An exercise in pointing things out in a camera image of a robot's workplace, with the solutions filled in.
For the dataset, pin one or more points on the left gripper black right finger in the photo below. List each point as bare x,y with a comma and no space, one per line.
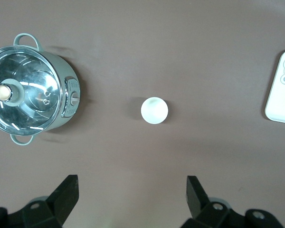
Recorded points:
204,211

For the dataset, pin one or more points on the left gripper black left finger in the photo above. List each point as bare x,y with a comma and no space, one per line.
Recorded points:
57,204

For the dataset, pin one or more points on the white IKEA cup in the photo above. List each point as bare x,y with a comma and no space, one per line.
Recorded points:
154,110

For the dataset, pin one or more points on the cream tray with bear print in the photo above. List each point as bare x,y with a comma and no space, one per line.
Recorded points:
281,104

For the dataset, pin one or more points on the grey-green electric cooking pot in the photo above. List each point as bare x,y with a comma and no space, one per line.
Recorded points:
70,71

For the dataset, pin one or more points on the glass pot lid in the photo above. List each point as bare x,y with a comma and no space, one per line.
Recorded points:
33,71

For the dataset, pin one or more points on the brown table cover mat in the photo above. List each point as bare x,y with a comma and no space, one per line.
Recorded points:
142,35

